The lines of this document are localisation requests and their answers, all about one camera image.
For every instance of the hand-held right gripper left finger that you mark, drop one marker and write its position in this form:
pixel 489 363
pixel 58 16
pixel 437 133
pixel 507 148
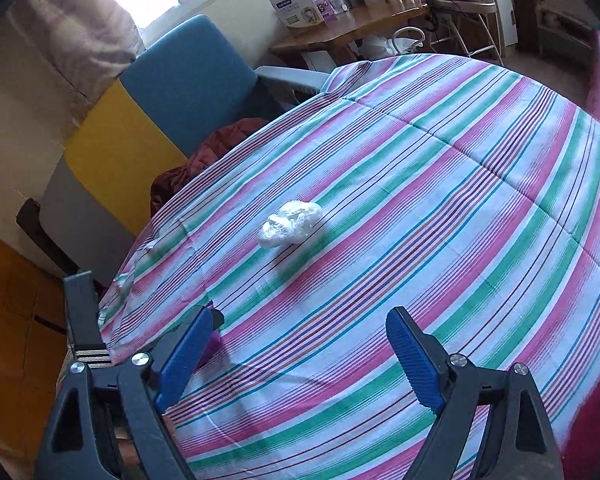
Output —
pixel 185 355

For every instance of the white plastic wad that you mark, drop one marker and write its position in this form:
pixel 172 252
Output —
pixel 290 222

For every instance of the grey yellow blue armchair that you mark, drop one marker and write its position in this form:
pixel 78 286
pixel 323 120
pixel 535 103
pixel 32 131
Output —
pixel 190 70

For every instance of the wooden wardrobe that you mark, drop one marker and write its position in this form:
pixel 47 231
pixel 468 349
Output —
pixel 10 310

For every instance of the dark red cloth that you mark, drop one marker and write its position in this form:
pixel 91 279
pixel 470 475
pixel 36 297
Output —
pixel 200 160

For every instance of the small white cabinet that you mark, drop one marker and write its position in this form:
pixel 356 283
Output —
pixel 505 10

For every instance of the small white bottle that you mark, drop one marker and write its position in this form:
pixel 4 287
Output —
pixel 336 2

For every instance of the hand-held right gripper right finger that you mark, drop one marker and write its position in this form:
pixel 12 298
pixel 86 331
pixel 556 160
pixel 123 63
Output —
pixel 415 360

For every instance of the wooden side table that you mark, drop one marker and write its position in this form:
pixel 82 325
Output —
pixel 360 25

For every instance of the purple snack packet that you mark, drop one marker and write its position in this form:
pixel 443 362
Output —
pixel 213 346

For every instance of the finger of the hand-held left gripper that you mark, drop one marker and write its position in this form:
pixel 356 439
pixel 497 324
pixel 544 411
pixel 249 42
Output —
pixel 82 310

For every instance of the brown wooden cabinet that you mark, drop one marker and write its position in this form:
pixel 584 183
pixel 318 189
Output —
pixel 555 10

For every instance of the white cardboard box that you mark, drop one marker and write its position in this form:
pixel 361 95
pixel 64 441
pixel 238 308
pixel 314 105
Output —
pixel 295 10

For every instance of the black rolled mat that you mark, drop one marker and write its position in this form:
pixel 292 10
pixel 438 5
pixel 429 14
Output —
pixel 40 230

